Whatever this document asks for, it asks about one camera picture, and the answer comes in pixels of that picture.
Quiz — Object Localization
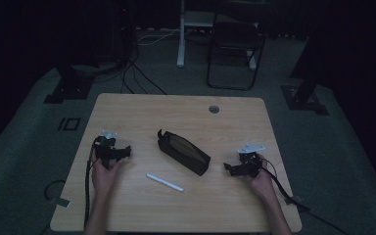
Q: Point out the black floor tape marking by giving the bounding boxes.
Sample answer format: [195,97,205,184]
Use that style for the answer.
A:
[57,117,82,132]

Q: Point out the black stand base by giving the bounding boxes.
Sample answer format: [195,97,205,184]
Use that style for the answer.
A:
[280,83,330,117]
[43,64,95,105]

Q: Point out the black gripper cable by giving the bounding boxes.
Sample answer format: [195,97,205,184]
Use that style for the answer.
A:
[83,136,103,230]
[258,158,352,235]

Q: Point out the black pencil case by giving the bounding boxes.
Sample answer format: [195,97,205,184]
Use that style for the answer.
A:
[157,128,212,177]

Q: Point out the black cable loop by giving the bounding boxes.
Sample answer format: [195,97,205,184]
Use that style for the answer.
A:
[43,178,67,204]

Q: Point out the white pen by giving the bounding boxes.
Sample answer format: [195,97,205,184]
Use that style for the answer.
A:
[145,172,185,193]

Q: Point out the black floor cables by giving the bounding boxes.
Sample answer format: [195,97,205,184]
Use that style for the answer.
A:
[94,48,168,96]

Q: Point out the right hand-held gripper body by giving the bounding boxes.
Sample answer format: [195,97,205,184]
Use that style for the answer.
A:
[236,142,266,179]

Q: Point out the white desk leg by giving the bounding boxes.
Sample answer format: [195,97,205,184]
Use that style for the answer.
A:
[176,0,188,70]

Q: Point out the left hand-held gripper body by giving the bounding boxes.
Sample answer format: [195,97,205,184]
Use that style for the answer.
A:
[92,129,122,169]

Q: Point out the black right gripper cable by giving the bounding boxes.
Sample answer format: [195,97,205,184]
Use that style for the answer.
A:
[258,158,352,235]

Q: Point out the person's left hand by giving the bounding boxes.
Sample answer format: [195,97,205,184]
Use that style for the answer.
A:
[90,152,125,198]

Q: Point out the person's right hand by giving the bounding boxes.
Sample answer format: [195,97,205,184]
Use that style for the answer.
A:
[245,154,278,201]

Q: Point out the grey tape patch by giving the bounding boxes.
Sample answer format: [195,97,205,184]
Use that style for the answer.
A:
[48,195,71,209]

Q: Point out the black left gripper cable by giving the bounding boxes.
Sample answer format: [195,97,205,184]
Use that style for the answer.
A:
[83,136,103,230]

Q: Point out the black folding chair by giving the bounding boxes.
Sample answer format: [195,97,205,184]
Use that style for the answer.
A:
[206,6,268,92]

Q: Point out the white floor cable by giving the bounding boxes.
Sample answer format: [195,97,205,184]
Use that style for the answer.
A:
[136,26,182,47]

